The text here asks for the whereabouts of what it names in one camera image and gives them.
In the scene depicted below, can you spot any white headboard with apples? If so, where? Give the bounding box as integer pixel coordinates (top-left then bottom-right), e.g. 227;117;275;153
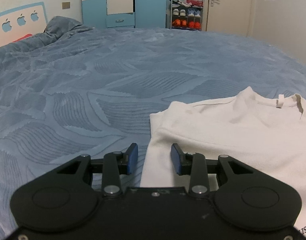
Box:
0;2;48;47

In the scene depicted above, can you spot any red pillow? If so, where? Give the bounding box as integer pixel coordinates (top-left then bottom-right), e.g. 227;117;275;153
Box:
13;34;33;42

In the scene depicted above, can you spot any shoe rack with shoes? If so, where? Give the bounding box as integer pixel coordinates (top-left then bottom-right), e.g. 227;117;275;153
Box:
165;0;205;31

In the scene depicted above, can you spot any blue and white wardrobe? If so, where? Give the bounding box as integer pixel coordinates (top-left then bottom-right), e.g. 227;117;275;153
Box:
81;0;166;29

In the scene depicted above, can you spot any bronze wall switch plate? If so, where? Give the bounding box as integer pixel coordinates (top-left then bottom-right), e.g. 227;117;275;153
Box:
62;2;70;10

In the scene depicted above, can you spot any blue textured bedspread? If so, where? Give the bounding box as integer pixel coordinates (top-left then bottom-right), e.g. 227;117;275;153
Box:
0;16;306;239

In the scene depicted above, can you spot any white long-sleeve Nevada shirt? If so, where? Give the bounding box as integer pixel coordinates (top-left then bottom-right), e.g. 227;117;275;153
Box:
140;87;306;236

